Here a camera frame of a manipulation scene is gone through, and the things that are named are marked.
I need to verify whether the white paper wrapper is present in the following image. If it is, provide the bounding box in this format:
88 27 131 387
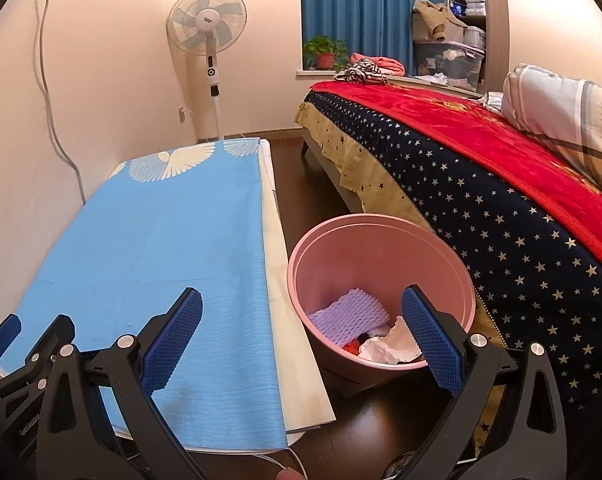
361 316 426 365

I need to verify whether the beige coat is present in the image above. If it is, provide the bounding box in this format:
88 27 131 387
412 0 469 41

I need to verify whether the white standing fan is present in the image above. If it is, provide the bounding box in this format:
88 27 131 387
166 0 248 142

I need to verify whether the pink plastic bin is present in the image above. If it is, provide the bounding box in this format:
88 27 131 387
287 214 476 372

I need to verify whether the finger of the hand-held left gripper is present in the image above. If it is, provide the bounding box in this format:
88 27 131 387
0 314 22 363
0 314 76 401

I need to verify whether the bed with starry blanket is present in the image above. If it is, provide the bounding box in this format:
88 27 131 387
295 80 602 466

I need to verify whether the pink cloth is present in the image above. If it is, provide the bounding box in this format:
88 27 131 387
351 52 406 76

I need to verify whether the blue curtain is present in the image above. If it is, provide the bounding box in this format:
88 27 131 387
300 0 452 77

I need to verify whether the black white striped cloth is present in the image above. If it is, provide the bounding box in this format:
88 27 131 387
334 58 388 86

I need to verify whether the blue bird-print tablecloth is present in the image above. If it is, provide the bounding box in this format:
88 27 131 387
0 139 288 453

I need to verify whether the white floor cable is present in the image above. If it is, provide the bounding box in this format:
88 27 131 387
253 447 306 480

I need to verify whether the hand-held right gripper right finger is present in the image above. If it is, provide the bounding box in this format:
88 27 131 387
400 285 568 480

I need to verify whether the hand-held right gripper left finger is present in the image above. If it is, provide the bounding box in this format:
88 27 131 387
36 287 204 480

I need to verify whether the red blanket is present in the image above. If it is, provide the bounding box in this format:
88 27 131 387
311 77 602 281

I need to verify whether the clear storage box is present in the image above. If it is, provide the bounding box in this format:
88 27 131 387
413 27 486 92

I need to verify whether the purple foam sheet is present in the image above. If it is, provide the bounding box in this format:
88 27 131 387
308 287 390 348

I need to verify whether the grey bed frame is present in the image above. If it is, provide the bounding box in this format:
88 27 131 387
301 130 372 213

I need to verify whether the white wall cable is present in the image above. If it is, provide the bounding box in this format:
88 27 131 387
33 0 88 206

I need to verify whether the potted green plant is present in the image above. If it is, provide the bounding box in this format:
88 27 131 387
303 36 352 72

